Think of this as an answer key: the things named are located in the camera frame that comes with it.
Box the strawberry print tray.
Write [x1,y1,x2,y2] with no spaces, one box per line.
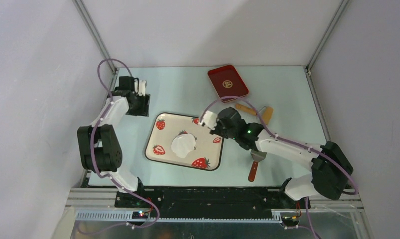
[145,113,224,171]

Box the wooden dough roller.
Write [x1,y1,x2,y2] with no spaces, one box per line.
[235,103,274,125]

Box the white dough piece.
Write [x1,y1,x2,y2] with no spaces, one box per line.
[171,133,196,158]

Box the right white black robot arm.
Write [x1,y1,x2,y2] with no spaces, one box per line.
[200,107,353,208]

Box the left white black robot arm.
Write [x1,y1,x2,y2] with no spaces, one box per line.
[77,76,150,208]

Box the red lacquer tray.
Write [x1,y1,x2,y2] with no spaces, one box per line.
[207,65,249,98]

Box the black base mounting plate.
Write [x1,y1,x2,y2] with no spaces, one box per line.
[114,186,311,219]

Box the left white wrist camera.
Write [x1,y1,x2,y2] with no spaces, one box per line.
[135,80,147,96]

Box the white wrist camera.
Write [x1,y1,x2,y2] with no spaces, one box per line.
[135,80,147,96]
[199,111,218,130]

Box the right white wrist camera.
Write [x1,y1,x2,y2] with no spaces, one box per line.
[199,111,218,130]

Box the metal spatula red handle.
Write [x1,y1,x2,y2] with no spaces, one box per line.
[248,150,267,182]

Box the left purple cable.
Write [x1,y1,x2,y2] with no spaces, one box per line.
[76,58,160,235]

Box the purple cable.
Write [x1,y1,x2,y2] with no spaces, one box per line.
[76,58,160,235]
[200,96,360,238]

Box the aluminium frame rail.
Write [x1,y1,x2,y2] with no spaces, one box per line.
[66,187,364,224]

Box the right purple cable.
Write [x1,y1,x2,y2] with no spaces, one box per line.
[200,96,360,238]

